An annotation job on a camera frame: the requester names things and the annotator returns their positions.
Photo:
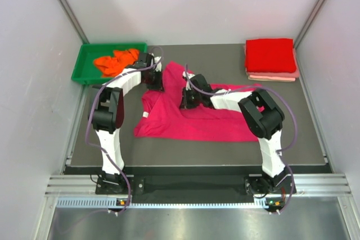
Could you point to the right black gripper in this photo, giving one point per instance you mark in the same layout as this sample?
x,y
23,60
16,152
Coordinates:
x,y
185,104

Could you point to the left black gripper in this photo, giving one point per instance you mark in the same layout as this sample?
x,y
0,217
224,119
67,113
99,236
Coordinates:
x,y
158,86

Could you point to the magenta pink t-shirt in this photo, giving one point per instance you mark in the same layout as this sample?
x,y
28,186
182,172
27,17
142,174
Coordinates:
x,y
162,117

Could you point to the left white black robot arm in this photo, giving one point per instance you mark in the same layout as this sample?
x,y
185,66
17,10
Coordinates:
x,y
106,116

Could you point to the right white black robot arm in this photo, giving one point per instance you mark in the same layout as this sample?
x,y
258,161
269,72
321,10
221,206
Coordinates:
x,y
263,117

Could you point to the orange t-shirt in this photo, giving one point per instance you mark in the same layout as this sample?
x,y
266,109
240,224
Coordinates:
x,y
111,66

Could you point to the green plastic bin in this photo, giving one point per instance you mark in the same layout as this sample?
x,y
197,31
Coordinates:
x,y
85,72

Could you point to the folded peach t-shirt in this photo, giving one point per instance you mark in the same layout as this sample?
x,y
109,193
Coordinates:
x,y
265,78

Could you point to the folded red t-shirt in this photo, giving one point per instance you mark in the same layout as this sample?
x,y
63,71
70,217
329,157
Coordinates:
x,y
270,55

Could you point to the folded pink t-shirt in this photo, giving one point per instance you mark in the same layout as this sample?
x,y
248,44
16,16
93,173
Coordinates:
x,y
295,74

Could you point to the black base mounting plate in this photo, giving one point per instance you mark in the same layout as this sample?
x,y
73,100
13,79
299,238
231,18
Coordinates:
x,y
185,183

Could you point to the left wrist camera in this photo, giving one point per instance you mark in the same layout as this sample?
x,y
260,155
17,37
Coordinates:
x,y
157,65

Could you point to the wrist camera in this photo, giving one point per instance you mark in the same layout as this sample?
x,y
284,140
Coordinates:
x,y
187,76
157,65

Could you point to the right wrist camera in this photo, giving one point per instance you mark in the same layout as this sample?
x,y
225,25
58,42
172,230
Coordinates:
x,y
187,76

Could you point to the slotted grey cable duct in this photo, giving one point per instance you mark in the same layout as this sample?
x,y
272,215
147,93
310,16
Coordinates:
x,y
119,203

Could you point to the aluminium frame rail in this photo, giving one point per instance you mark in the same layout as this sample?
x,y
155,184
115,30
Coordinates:
x,y
71,185

